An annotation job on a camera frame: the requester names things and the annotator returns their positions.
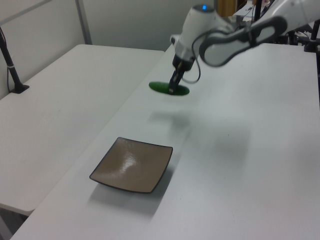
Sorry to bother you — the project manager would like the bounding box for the grey partition frame post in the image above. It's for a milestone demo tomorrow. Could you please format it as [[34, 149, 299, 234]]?
[[75, 0, 93, 45]]

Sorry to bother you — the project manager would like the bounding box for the green cucumber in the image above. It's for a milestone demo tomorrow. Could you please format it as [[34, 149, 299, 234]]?
[[148, 81, 190, 97]]

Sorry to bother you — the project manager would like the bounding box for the brown square ceramic plate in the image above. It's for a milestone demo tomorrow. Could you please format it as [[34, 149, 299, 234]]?
[[88, 136, 174, 195]]

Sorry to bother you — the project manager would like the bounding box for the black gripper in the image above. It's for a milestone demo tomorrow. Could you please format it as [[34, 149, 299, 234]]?
[[168, 54, 195, 96]]

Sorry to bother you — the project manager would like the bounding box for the black camera stand pole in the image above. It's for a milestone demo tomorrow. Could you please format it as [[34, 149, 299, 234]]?
[[0, 25, 30, 95]]

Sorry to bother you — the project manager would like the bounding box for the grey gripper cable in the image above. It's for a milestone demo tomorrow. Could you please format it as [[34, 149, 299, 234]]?
[[181, 27, 251, 85]]

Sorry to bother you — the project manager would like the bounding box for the black equipment behind table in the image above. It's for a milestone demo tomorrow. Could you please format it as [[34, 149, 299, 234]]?
[[274, 29, 311, 46]]

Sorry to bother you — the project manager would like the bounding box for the black camera stand with clamp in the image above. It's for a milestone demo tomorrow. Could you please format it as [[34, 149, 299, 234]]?
[[303, 19, 320, 53]]

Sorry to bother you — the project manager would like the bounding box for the black thin tripod pole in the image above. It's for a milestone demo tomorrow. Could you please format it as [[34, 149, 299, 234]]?
[[254, 0, 264, 24]]

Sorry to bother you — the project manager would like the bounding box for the white side table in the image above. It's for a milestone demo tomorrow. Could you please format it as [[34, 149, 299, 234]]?
[[0, 43, 166, 217]]

